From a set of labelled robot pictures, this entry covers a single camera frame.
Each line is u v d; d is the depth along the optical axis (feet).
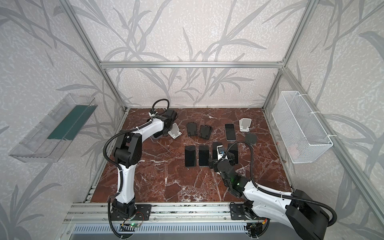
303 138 1.99
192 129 3.38
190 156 3.07
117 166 1.87
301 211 1.37
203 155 3.08
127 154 1.85
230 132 3.48
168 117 2.72
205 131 3.31
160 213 2.47
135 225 2.29
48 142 2.11
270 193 1.63
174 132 3.31
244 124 3.41
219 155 2.33
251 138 3.36
